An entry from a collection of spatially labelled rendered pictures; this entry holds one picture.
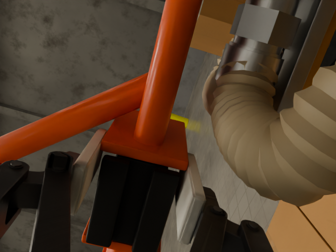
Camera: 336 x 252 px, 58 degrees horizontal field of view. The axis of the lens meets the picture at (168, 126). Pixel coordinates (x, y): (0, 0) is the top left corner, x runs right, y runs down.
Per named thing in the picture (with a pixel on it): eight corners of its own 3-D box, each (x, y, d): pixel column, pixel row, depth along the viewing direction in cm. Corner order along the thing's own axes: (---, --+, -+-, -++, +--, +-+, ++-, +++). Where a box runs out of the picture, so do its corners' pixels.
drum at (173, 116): (185, 125, 911) (167, 120, 907) (188, 115, 894) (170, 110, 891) (185, 131, 880) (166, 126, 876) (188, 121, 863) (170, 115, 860)
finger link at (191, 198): (193, 196, 16) (207, 199, 16) (185, 151, 23) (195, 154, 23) (177, 243, 17) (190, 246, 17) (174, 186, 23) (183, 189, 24)
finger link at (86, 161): (74, 217, 16) (61, 214, 16) (99, 166, 23) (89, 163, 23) (87, 167, 16) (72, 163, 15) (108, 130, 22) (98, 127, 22)
